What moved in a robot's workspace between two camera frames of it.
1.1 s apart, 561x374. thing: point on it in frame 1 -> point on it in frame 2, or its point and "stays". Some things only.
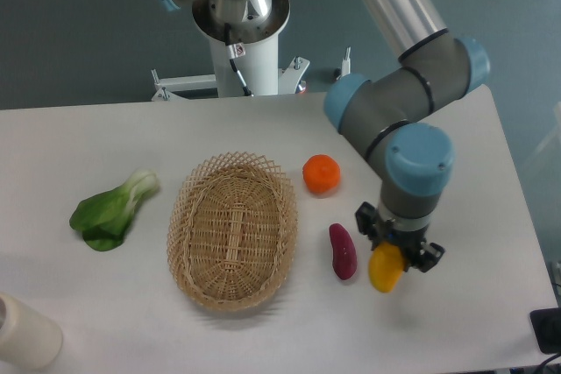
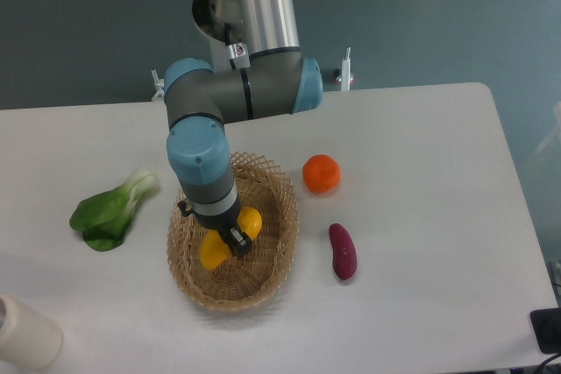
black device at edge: [547, 327] stays
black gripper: [416, 253] -> [239, 243]
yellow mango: [386, 265] -> [213, 249]
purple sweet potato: [344, 255] stays
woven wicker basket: [231, 231] stays
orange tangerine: [322, 173] stays
